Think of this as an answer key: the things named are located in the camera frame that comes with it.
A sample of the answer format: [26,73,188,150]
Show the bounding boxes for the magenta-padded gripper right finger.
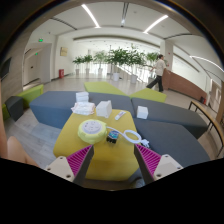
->
[133,143,184,185]

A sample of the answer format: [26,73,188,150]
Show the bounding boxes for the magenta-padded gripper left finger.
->
[44,144,95,187]

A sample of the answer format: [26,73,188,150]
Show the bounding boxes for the dark multi-port charger block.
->
[105,130,120,145]

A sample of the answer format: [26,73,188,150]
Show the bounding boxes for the round yellow-green power strip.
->
[77,119,108,145]

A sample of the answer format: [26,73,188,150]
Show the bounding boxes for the small white cube box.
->
[136,105,150,120]

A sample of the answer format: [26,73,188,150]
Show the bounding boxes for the wet wipes pack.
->
[70,101,97,116]

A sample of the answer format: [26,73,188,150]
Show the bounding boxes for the small white tube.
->
[114,110,127,122]

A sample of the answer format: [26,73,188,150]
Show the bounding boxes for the long grey upholstered bench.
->
[28,90,136,130]

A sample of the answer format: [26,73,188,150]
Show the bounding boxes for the person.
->
[145,54,168,93]
[0,79,40,168]

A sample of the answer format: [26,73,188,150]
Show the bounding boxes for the large white box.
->
[95,99,113,119]

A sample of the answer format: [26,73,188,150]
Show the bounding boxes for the green upholstered bench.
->
[129,87,168,104]
[83,81,129,97]

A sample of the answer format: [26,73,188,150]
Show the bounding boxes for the stacked white tissue packs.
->
[75,91,90,104]

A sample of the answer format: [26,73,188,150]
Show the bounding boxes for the green sofa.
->
[1,83,45,121]

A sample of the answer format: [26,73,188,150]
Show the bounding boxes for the dark grey ottoman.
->
[4,95,25,122]

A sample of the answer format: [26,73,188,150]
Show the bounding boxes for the row of potted plants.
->
[72,44,161,84]

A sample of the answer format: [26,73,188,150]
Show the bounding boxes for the ceiling light strips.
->
[81,3,224,73]

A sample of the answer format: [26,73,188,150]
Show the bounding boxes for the white power cable with plug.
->
[105,126,151,149]

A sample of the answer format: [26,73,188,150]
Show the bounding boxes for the wooden bench with black frame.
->
[188,99,224,158]

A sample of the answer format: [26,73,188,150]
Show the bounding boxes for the framed wall picture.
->
[59,46,69,57]

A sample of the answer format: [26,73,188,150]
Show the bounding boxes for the dark wall screen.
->
[0,57,12,81]

